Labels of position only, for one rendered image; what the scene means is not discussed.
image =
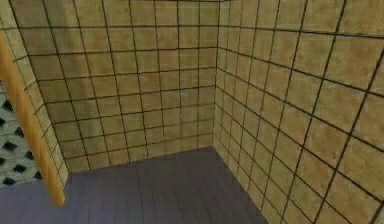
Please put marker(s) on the orange wooden door frame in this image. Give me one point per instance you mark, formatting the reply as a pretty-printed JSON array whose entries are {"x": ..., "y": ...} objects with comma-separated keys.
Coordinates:
[{"x": 23, "y": 113}]

